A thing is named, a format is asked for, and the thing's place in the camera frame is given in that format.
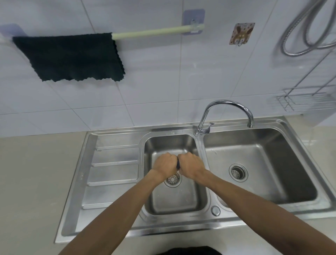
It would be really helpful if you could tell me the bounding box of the black hanging towel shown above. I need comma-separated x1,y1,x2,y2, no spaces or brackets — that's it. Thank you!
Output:
12,33,126,82

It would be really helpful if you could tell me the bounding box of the person's left hand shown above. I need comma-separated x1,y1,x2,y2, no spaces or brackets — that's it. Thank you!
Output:
152,153,180,177

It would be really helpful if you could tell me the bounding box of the person's left forearm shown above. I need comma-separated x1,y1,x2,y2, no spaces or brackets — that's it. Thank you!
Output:
58,169,166,255

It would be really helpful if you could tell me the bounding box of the person's right forearm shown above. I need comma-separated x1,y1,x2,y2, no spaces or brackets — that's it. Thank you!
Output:
191,169,336,255

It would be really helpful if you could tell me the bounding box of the pale green towel rod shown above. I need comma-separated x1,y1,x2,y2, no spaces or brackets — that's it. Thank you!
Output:
111,24,205,40

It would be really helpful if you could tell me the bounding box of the chrome wire wall rack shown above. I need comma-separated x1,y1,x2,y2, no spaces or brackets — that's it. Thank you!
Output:
276,39,336,113

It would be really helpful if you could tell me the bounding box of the chrome gooseneck faucet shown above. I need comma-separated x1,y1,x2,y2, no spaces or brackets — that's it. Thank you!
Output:
194,100,254,137

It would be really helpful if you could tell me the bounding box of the metal shower hose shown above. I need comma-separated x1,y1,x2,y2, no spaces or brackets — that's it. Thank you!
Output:
274,0,336,57

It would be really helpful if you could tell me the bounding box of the person's black clothing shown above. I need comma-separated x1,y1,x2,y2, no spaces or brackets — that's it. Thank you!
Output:
157,246,223,255

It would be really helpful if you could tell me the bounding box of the purple adhesive rod holder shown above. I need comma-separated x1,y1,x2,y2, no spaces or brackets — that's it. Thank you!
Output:
0,24,29,43
181,9,206,36

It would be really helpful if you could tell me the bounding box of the small-basin metal drain strainer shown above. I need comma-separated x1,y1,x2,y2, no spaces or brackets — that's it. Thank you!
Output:
164,172,182,188

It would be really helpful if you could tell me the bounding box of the rabbit print adhesive hook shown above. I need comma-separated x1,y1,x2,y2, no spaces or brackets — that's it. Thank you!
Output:
229,22,256,47

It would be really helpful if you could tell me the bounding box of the large-basin metal drain strainer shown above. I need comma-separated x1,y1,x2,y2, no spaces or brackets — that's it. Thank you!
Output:
229,163,249,182

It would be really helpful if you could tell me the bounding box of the stainless steel double sink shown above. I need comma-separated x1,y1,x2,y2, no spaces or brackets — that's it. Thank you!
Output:
54,119,336,244

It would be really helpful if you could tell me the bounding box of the person's right hand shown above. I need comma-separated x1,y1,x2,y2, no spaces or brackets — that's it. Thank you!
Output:
178,153,208,182

